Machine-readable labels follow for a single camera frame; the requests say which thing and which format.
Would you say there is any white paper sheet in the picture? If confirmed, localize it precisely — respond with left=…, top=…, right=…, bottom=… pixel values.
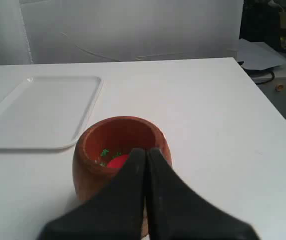
left=237, top=39, right=286, bottom=71

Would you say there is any brown wooden mortar bowl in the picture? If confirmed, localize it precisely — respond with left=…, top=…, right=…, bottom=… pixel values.
left=72, top=116, right=172, bottom=238

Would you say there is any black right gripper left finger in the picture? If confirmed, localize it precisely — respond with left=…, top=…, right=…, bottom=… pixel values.
left=39, top=148, right=146, bottom=240

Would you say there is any grey side cabinet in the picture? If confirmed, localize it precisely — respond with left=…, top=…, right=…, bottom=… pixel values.
left=243, top=47, right=286, bottom=119

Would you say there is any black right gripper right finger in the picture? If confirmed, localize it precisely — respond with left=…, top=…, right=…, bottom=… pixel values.
left=146, top=148, right=259, bottom=240

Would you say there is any white plastic tray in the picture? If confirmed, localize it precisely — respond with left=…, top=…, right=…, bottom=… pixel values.
left=0, top=76, right=103, bottom=150

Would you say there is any dark red blurry object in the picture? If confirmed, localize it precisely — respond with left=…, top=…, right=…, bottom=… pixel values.
left=107, top=154, right=128, bottom=169

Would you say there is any black cable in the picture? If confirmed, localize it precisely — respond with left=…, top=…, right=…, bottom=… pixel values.
left=242, top=65, right=276, bottom=85

